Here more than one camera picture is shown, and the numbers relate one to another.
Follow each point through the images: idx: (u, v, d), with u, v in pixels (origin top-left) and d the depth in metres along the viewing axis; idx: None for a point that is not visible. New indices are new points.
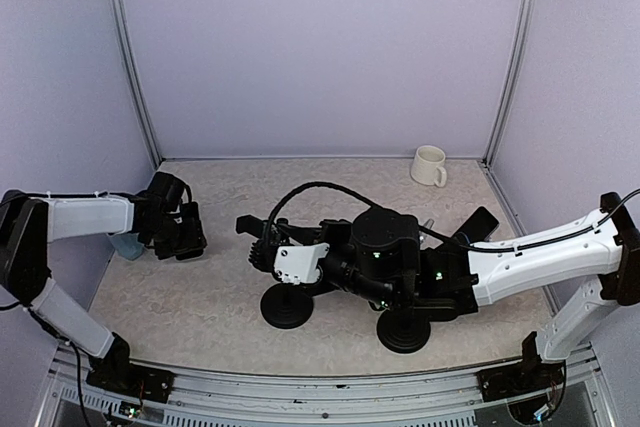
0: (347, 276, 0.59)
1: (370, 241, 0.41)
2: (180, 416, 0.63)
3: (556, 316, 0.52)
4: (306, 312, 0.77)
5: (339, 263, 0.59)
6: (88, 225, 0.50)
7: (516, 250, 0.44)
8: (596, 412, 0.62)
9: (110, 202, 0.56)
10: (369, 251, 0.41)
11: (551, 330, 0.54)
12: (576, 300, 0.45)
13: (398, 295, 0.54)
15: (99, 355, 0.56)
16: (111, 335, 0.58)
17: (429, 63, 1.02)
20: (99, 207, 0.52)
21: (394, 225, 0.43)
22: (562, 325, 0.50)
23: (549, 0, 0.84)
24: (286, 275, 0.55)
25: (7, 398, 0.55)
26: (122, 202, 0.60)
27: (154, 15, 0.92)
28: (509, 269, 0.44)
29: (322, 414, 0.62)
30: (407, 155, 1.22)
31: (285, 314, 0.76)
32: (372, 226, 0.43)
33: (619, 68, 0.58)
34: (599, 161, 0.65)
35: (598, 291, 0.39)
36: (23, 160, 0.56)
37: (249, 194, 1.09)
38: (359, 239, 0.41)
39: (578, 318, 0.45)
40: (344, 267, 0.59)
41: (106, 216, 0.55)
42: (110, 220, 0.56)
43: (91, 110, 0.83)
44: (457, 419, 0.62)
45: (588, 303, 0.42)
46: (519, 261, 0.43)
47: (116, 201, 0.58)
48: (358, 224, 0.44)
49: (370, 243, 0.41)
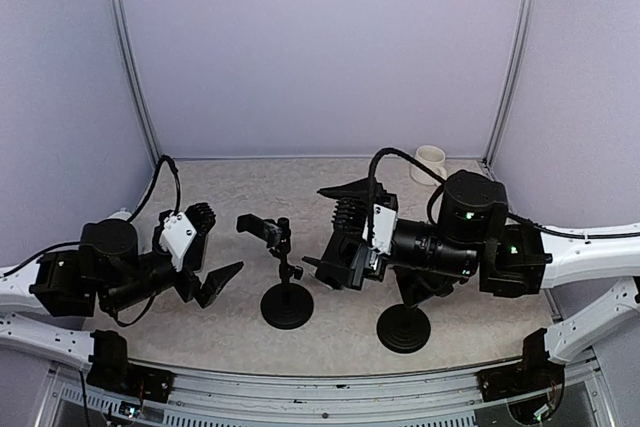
0: (424, 253, 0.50)
1: (464, 199, 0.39)
2: (180, 416, 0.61)
3: (575, 316, 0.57)
4: (306, 313, 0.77)
5: (413, 240, 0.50)
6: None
7: (587, 238, 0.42)
8: (596, 412, 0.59)
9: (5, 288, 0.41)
10: (461, 210, 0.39)
11: (568, 329, 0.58)
12: (603, 303, 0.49)
13: (479, 261, 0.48)
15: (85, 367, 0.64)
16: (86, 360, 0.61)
17: (428, 63, 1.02)
20: None
21: (483, 190, 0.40)
22: (581, 327, 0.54)
23: (550, 0, 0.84)
24: (377, 242, 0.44)
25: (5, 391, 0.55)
26: (29, 293, 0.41)
27: (154, 15, 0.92)
28: (578, 254, 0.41)
29: (322, 414, 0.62)
30: (406, 155, 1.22)
31: (284, 314, 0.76)
32: (466, 186, 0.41)
33: (618, 69, 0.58)
34: (599, 163, 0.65)
35: (633, 294, 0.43)
36: (22, 161, 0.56)
37: (249, 194, 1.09)
38: (454, 197, 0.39)
39: (601, 319, 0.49)
40: (417, 243, 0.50)
41: (16, 300, 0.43)
42: (31, 304, 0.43)
43: (91, 112, 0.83)
44: (457, 419, 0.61)
45: (619, 305, 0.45)
46: (593, 248, 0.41)
47: (20, 289, 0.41)
48: (450, 184, 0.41)
49: (466, 203, 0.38)
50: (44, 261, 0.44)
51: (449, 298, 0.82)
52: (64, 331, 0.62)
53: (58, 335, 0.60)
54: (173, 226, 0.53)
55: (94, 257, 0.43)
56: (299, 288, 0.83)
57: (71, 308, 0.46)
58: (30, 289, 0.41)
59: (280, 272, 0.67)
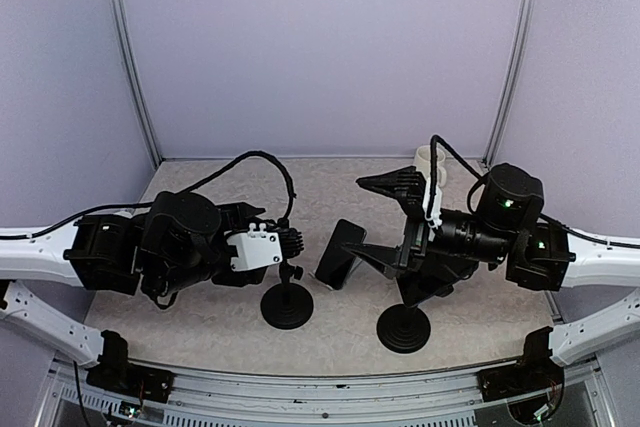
0: (463, 242, 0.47)
1: (508, 187, 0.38)
2: (180, 416, 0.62)
3: (585, 317, 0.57)
4: (306, 313, 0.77)
5: (453, 227, 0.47)
6: (20, 271, 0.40)
7: (609, 245, 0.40)
8: (596, 412, 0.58)
9: (36, 254, 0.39)
10: (500, 197, 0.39)
11: (575, 330, 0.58)
12: (614, 309, 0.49)
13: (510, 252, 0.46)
15: (90, 364, 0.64)
16: (94, 358, 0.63)
17: (428, 63, 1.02)
20: (16, 261, 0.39)
21: (526, 182, 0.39)
22: (591, 329, 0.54)
23: (549, 0, 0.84)
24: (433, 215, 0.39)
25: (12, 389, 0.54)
26: (62, 259, 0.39)
27: (154, 15, 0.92)
28: (600, 257, 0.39)
29: (322, 414, 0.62)
30: (406, 155, 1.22)
31: (284, 314, 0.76)
32: (508, 175, 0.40)
33: (618, 69, 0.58)
34: (599, 163, 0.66)
35: None
36: (20, 160, 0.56)
37: (249, 193, 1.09)
38: (494, 183, 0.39)
39: (609, 327, 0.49)
40: (457, 230, 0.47)
41: (37, 268, 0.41)
42: (57, 272, 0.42)
43: (92, 111, 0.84)
44: (457, 419, 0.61)
45: (630, 314, 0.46)
46: (613, 254, 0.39)
47: (51, 254, 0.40)
48: (496, 171, 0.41)
49: (505, 190, 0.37)
50: (84, 226, 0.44)
51: (449, 298, 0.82)
52: (79, 325, 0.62)
53: (74, 328, 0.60)
54: (262, 240, 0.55)
55: (166, 229, 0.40)
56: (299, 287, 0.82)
57: (116, 281, 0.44)
58: (66, 255, 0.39)
59: (280, 272, 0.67)
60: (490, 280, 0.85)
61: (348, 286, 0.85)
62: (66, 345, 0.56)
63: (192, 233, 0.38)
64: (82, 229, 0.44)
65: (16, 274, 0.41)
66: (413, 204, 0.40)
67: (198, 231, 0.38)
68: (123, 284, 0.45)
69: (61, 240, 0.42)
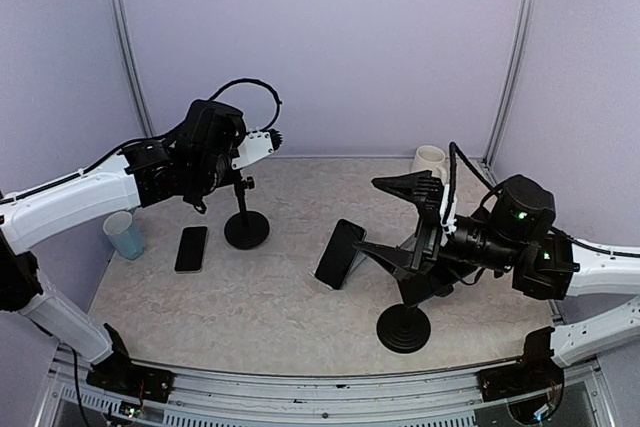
0: (473, 249, 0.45)
1: (521, 199, 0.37)
2: (180, 416, 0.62)
3: (588, 320, 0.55)
4: (260, 236, 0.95)
5: (465, 232, 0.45)
6: (84, 211, 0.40)
7: (611, 254, 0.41)
8: (596, 412, 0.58)
9: (97, 183, 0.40)
10: (513, 208, 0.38)
11: (577, 330, 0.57)
12: (613, 314, 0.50)
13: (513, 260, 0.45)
15: (103, 355, 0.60)
16: (108, 348, 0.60)
17: (428, 63, 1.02)
20: (80, 197, 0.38)
21: (536, 194, 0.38)
22: (592, 328, 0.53)
23: (550, 1, 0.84)
24: (448, 222, 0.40)
25: (11, 390, 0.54)
26: (125, 175, 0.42)
27: (152, 15, 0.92)
28: (603, 267, 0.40)
29: (322, 414, 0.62)
30: (406, 155, 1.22)
31: (245, 234, 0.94)
32: (520, 187, 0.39)
33: (620, 69, 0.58)
34: (597, 164, 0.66)
35: None
36: (20, 163, 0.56)
37: (249, 193, 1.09)
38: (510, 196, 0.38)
39: (606, 331, 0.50)
40: (468, 237, 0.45)
41: (102, 198, 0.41)
42: (120, 197, 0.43)
43: (92, 112, 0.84)
44: (457, 419, 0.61)
45: (632, 317, 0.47)
46: (616, 264, 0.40)
47: (112, 176, 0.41)
48: (510, 184, 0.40)
49: (519, 203, 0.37)
50: (126, 152, 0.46)
51: (449, 298, 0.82)
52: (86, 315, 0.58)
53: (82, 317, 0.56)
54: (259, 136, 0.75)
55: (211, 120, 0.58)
56: (256, 216, 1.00)
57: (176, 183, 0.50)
58: (129, 170, 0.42)
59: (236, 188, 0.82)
60: (490, 280, 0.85)
61: (348, 286, 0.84)
62: (83, 335, 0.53)
63: (233, 116, 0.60)
64: (124, 155, 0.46)
65: (82, 215, 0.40)
66: (429, 210, 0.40)
67: (234, 114, 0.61)
68: (183, 183, 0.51)
69: (106, 167, 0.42)
